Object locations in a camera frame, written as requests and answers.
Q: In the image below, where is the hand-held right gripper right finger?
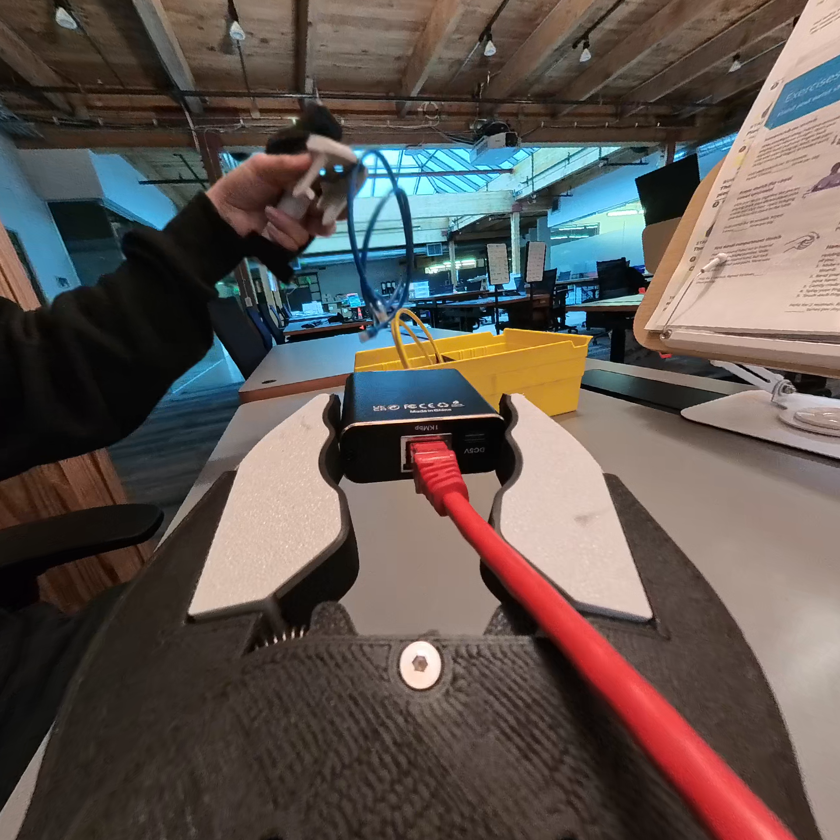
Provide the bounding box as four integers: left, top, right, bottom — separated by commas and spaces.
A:
481, 392, 654, 631

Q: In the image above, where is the grey desk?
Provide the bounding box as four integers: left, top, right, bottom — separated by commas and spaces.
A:
161, 357, 840, 840

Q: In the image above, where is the black monitor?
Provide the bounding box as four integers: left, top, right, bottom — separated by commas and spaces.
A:
635, 154, 702, 224

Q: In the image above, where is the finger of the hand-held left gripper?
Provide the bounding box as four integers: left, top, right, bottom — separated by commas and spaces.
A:
305, 134, 361, 170

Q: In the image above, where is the brown edged grey table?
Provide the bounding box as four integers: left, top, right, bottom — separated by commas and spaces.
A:
238, 327, 473, 403

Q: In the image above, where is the person's left forearm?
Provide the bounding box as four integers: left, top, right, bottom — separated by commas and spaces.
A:
0, 190, 296, 480

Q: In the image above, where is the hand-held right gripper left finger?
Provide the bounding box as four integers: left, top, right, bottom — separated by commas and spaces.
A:
187, 394, 360, 624

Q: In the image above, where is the yellow storage bin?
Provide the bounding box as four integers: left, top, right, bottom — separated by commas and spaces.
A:
354, 327, 593, 417

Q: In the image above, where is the black office chair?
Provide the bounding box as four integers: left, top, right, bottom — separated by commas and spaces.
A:
209, 297, 271, 379

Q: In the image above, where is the black network splitter box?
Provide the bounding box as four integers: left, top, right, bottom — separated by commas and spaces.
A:
339, 369, 506, 484

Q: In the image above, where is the red network cable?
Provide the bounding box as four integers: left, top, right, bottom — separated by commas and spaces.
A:
407, 441, 798, 840

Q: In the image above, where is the black chair armrest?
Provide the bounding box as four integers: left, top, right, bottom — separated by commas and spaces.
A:
0, 504, 164, 578

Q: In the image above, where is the ceiling projector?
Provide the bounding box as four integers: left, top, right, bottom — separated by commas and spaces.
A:
469, 121, 522, 165

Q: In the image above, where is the cardboard box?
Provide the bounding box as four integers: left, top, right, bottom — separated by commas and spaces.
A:
642, 220, 683, 273

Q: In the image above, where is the wooden document stand with paper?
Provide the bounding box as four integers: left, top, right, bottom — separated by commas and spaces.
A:
633, 0, 840, 460

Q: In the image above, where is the person's left hand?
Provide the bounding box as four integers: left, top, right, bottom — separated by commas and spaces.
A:
206, 152, 342, 253

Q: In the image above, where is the blue network cable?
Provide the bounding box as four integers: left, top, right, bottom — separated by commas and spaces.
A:
346, 150, 416, 342

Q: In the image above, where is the wooden pillar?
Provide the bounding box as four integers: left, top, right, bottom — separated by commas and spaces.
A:
0, 223, 152, 611

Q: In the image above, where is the yellow network cable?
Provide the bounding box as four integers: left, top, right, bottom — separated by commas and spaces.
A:
392, 308, 444, 368

